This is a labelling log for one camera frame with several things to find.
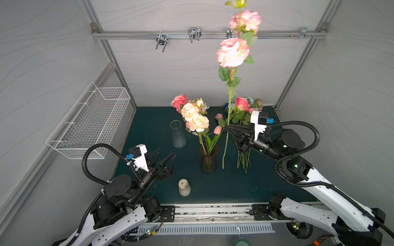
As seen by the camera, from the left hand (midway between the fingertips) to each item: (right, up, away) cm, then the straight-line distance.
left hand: (171, 150), depth 58 cm
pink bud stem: (+19, +7, +11) cm, 23 cm away
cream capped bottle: (+4, -21, +14) cm, 25 cm away
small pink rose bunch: (+38, -12, +33) cm, 52 cm away
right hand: (+22, +12, -6) cm, 26 cm away
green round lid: (+28, -36, 0) cm, 45 cm away
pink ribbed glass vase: (+16, -12, +26) cm, 32 cm away
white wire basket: (-40, +12, +13) cm, 44 cm away
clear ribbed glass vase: (-3, +3, +35) cm, 35 cm away
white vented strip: (+17, -39, +12) cm, 44 cm away
